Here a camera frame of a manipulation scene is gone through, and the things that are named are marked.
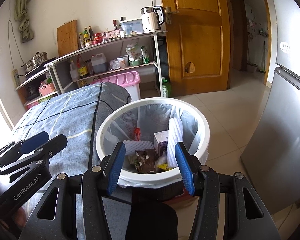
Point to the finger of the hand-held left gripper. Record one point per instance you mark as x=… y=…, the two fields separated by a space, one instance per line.
x=35 y=141
x=53 y=145

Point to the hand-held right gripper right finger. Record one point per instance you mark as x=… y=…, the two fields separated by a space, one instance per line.
x=185 y=170

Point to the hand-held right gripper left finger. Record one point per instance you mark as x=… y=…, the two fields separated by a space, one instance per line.
x=115 y=170

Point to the white foam fruit net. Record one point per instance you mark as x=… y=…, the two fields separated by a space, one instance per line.
x=175 y=135
x=137 y=146

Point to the white round bin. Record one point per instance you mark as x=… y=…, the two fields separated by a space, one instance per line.
x=150 y=177

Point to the purple fruit print drink carton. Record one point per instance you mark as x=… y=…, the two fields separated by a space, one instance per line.
x=161 y=142

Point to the clear cup with red label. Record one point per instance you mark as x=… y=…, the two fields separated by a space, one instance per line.
x=137 y=133

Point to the pink cardboard box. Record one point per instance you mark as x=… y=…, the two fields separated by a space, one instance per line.
x=36 y=102

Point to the green cardboard box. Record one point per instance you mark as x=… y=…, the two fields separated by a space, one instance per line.
x=48 y=96

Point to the black kitchen appliance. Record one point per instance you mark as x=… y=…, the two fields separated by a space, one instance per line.
x=30 y=92

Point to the pink woven basket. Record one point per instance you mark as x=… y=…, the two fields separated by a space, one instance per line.
x=45 y=90

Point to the green bag in basket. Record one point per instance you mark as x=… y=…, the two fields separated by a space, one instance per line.
x=48 y=81

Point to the low white shelf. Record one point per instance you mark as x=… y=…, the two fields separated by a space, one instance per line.
x=32 y=78

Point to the clear bin liner bag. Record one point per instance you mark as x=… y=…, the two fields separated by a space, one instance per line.
x=152 y=115

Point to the white power strip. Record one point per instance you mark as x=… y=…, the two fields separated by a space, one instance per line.
x=16 y=77

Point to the black induction cooker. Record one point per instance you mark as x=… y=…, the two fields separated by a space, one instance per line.
x=38 y=70

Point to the steel pan with lid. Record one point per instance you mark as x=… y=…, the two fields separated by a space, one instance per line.
x=28 y=66

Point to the clear plastic bottle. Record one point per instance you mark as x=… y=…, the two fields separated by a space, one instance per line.
x=73 y=72

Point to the yellow label cooking oil bottle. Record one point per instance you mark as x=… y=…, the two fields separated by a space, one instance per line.
x=82 y=68

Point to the green plastic bottle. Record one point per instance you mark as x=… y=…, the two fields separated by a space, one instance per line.
x=163 y=81
x=167 y=89

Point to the dark glass jar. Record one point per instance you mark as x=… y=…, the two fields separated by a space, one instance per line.
x=89 y=67

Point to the pink lid storage box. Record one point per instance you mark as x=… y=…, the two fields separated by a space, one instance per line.
x=120 y=78

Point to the jerrycan with dark liquid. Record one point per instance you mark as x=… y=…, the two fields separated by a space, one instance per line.
x=99 y=63

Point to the crumpled clear plastic bag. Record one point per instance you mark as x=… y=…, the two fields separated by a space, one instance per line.
x=113 y=65

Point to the wooden door knob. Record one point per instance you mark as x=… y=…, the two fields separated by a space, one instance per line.
x=190 y=67

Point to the round tin can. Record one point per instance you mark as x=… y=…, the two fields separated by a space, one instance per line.
x=88 y=44

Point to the bamboo cutting board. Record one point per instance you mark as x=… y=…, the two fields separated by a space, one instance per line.
x=67 y=38

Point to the small seasoning bottle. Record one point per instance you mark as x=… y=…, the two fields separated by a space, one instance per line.
x=81 y=41

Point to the silver refrigerator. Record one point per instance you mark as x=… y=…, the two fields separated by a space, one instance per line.
x=285 y=130

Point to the white plastic tub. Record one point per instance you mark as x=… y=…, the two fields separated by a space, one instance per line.
x=122 y=61

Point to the green plastic bowl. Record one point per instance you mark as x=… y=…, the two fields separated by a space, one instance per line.
x=135 y=62

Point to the red jar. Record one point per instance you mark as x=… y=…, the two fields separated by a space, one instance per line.
x=98 y=38

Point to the white metal shelf rack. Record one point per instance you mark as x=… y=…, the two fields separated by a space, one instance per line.
x=110 y=42

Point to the dark sauce bottle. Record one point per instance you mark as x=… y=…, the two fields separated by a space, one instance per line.
x=90 y=33

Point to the green and white packet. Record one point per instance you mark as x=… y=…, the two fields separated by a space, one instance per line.
x=145 y=55

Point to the small glass jar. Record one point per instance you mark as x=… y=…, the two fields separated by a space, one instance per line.
x=104 y=36

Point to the white food packets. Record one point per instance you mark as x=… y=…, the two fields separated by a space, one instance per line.
x=132 y=51

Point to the small distant waste basket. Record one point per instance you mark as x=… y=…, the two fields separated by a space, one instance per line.
x=252 y=68

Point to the hanging grey cloth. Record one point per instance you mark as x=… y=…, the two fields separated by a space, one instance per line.
x=23 y=17

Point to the pink utensil tray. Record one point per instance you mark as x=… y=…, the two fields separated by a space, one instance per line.
x=113 y=33

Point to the wooden door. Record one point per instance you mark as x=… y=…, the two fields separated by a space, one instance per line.
x=197 y=35

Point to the clear plastic storage box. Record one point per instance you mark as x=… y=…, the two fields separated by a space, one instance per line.
x=131 y=27

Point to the white electric kettle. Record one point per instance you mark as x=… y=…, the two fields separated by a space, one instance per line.
x=150 y=21

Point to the white fridge sticker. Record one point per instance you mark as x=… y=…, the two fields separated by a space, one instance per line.
x=286 y=47

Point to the wooden door frame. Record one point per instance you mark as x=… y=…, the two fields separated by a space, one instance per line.
x=267 y=30

